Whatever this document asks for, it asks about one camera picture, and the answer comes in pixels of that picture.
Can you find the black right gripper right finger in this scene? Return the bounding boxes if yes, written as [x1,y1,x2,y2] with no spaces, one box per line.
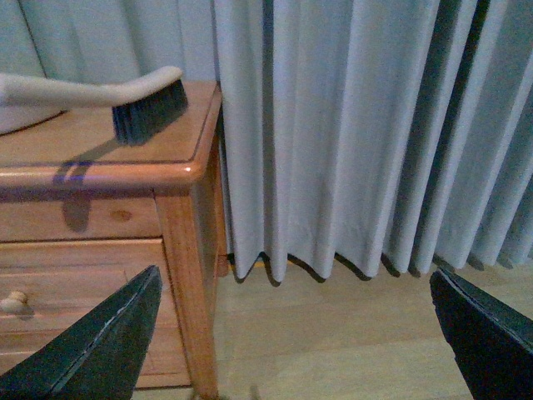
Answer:
[430,268,532,399]

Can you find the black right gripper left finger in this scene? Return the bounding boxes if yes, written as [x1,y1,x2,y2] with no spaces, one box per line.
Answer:
[1,266,162,399]

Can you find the beige plastic dustpan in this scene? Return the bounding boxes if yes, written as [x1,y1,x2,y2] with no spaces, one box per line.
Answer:
[0,106,66,135]

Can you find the wooden drawer knob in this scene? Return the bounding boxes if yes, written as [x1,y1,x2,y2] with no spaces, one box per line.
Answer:
[1,291,28,314]

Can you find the wooden side table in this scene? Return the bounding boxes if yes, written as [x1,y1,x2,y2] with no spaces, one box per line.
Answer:
[1,81,226,399]

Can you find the light grey curtain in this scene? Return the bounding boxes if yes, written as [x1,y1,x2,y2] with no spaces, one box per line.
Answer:
[1,1,532,281]

